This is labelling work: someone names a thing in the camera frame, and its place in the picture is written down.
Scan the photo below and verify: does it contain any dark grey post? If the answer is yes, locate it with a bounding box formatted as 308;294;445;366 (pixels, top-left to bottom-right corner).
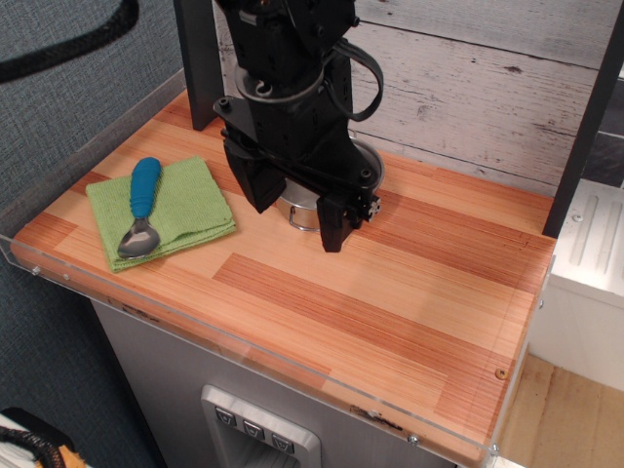
174;0;224;131
542;2;623;239

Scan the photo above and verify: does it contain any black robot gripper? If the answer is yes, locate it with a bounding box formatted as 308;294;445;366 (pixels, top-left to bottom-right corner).
214;48;381;253

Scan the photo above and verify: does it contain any black cable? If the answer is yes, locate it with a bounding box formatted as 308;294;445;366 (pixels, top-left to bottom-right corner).
0;0;140;84

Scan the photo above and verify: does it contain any dark grey left post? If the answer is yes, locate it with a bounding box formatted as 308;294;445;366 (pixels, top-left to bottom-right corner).
174;0;224;131

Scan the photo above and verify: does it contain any blue handled metal fork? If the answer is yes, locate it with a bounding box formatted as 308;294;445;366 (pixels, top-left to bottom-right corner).
117;157;162;259

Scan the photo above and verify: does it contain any stainless steel pot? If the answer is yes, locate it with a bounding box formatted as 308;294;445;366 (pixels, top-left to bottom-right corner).
275;136;385;232

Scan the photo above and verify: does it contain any clear acrylic table guard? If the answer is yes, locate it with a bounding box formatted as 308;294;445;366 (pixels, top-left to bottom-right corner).
1;91;554;467

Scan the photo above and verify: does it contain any silver dispenser button panel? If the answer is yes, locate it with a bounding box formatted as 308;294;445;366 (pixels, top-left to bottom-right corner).
201;385;323;467

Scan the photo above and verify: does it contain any grey toy fridge cabinet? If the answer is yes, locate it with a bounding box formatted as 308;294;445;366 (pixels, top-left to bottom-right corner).
94;302;450;467

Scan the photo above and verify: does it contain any white plastic appliance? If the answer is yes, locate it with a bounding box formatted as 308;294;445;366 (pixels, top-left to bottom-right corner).
528;180;623;390

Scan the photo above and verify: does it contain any orange and black object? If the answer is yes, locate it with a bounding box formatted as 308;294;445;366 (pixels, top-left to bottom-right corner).
1;408;88;467

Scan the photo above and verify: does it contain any dark grey right post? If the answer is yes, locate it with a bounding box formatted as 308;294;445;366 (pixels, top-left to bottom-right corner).
542;2;623;239

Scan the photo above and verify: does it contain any green folded cloth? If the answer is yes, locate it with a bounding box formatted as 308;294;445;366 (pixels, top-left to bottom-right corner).
86;156;236;273

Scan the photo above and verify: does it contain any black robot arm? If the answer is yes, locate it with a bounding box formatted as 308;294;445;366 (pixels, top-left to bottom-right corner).
214;1;384;253

